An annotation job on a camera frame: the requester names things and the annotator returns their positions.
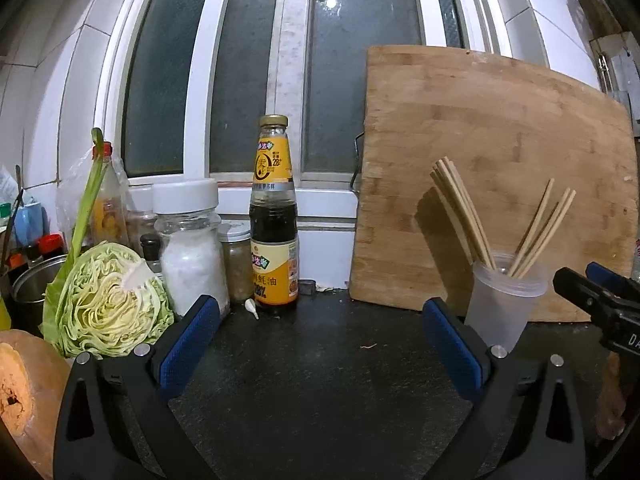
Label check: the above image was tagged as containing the wooden cutting board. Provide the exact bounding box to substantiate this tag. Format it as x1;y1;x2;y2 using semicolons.
349;46;639;314

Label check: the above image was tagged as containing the window frame with glass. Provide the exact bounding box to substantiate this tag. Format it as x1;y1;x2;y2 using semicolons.
93;0;512;188

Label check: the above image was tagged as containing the blue cup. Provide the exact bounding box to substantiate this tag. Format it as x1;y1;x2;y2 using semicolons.
14;202;44;246

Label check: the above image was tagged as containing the metal pot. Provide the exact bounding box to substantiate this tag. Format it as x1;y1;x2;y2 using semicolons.
12;255;66;308

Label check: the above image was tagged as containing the halved green cabbage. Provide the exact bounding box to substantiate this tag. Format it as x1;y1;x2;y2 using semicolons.
40;242;175;358

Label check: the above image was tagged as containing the red cap oil bottle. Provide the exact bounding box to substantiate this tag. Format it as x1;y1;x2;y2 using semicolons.
90;141;129;246

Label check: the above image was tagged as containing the translucent plastic cup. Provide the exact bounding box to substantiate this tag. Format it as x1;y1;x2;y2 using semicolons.
464;252;549;353

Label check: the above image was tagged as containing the white lidded salt jar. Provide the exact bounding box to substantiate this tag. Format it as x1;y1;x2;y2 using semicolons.
152;178;230;316

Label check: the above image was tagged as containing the cut orange pumpkin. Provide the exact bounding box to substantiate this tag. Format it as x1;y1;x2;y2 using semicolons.
1;330;70;479

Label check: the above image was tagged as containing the garlic clove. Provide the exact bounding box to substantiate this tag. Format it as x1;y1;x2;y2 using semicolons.
244;298;259;320

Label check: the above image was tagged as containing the green onion stalk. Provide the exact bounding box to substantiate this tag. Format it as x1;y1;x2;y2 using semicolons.
66;127;104;263

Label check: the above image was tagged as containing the small spice glass jar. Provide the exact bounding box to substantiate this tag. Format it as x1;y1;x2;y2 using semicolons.
218;220;254;304

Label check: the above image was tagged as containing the oyster sauce bottle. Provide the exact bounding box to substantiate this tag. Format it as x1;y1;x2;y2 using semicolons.
250;114;299;315

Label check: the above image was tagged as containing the wooden chopstick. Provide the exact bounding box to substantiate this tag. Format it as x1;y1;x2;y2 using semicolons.
515;188;576;278
506;178;555;278
434;157;496;269
442;157;496;270
432;169;483;263
508;179;576;278

